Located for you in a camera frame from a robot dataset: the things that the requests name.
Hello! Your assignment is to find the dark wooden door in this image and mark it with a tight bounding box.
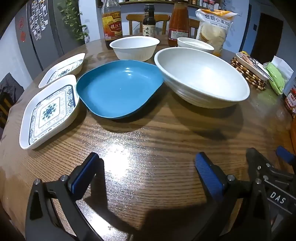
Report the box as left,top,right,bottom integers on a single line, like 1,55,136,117
251,13,284,64

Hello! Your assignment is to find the flour bag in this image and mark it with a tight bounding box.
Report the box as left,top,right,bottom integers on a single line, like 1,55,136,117
195,9,240,57

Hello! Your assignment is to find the row of spice jars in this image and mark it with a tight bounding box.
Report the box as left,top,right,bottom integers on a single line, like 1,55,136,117
185,0,222,11

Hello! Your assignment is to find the green packet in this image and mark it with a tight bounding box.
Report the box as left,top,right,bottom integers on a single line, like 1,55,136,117
265,62,288,95

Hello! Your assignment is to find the red packet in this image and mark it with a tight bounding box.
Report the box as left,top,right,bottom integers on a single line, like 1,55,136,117
284,88,296,118

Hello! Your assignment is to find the grey refrigerator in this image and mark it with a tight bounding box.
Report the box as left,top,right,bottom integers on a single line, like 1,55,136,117
15,0,79,72

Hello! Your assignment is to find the wooden chair with black cloth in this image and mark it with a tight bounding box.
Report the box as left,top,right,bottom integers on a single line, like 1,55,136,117
0,72,25,106

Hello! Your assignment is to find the vinegar bottle with yellow label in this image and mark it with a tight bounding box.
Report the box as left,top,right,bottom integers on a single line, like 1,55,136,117
102,0,123,49

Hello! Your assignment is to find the medium white bowl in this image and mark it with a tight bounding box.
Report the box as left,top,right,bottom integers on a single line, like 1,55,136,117
109,36,160,62

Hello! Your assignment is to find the red sauce bottle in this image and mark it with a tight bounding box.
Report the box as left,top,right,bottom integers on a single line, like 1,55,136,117
168,2,190,47

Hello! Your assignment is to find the group of fridge photo magnets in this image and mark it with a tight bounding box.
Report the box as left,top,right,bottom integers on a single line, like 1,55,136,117
29,0,50,40

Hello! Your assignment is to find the beaded wooden coaster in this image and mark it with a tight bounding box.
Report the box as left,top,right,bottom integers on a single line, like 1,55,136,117
231,57,267,90

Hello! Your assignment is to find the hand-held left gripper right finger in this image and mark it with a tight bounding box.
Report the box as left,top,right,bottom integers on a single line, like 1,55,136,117
192,152,277,241

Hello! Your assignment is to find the large white bowl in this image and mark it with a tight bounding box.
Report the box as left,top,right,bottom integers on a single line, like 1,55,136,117
154,47,250,109

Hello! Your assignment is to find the blue patterned square plate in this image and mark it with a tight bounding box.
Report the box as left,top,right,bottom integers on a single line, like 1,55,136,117
19,74,80,150
38,53,86,88

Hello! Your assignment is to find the small dark sauce bottle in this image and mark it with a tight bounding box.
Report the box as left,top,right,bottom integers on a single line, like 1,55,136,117
142,4,156,37

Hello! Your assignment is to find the white rectangular tray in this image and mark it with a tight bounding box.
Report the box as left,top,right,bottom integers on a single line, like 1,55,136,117
235,52,274,81

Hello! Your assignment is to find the hanging green plant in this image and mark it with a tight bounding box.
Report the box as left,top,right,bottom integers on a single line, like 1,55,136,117
58,0,89,44

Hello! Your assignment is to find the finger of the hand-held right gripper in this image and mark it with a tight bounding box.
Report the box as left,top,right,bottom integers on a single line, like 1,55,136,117
276,146,296,165
246,148,295,184

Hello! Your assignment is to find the small white bowl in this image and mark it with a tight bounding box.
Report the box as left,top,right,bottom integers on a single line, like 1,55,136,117
177,37,215,54

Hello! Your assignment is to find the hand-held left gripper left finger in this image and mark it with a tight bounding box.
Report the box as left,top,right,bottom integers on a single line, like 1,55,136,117
25,152,109,241

